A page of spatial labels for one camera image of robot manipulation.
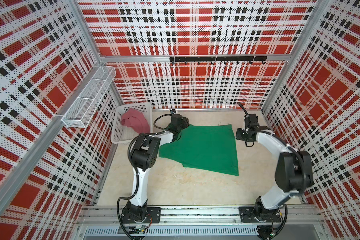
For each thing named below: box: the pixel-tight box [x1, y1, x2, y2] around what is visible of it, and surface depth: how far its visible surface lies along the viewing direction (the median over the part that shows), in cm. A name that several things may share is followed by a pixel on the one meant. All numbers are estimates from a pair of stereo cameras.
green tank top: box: [158, 124, 239, 176], surface depth 96 cm
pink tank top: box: [121, 108, 150, 134], surface depth 110 cm
